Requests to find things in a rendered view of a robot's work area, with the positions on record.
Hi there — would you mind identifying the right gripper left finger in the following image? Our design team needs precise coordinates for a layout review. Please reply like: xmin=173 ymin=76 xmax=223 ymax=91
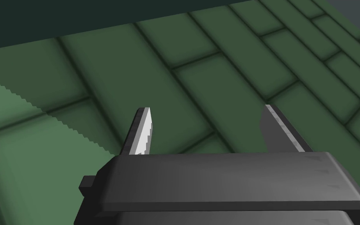
xmin=120 ymin=107 xmax=153 ymax=156

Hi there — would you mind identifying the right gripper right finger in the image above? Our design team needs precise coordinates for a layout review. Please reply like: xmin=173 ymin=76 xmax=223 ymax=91
xmin=259 ymin=104 xmax=314 ymax=154

